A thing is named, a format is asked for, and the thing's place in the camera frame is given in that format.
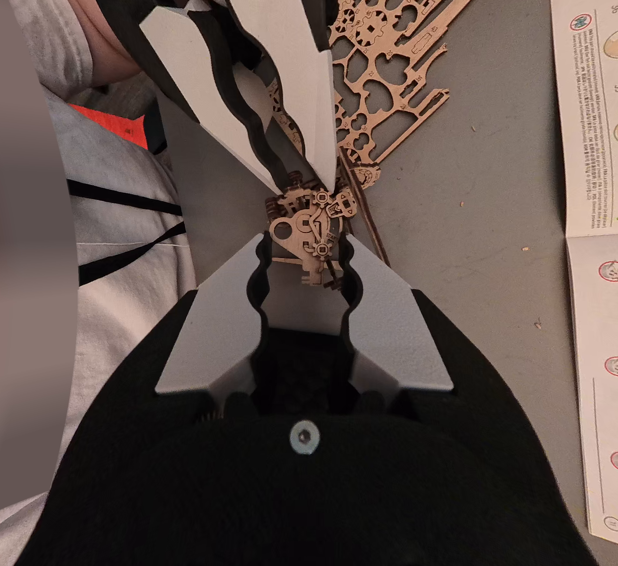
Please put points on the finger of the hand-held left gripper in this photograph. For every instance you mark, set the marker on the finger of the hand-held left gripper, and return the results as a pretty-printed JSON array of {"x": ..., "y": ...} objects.
[
  {"x": 193, "y": 83},
  {"x": 289, "y": 44}
]

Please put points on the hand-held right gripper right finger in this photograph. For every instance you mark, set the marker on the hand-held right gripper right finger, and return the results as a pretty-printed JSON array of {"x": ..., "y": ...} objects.
[{"x": 400, "y": 334}]

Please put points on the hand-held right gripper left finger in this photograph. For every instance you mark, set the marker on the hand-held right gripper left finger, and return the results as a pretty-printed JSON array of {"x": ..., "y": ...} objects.
[{"x": 217, "y": 334}]

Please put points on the wooden mechanical model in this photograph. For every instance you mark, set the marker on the wooden mechanical model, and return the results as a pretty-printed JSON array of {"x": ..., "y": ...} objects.
[{"x": 299, "y": 223}]

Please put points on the person's left forearm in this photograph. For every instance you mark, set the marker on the person's left forearm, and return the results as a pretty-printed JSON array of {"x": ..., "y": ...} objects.
[{"x": 96, "y": 40}]

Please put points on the laser-cut wooden parts sheet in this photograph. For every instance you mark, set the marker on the laser-cut wooden parts sheet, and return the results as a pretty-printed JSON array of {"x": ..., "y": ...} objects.
[{"x": 359, "y": 37}]

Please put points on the orange fabric piece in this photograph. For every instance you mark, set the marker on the orange fabric piece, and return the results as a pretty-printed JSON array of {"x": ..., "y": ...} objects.
[{"x": 106, "y": 124}]

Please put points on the illustrated instruction booklet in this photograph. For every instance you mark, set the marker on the illustrated instruction booklet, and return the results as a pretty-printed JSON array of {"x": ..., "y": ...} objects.
[{"x": 594, "y": 310}]

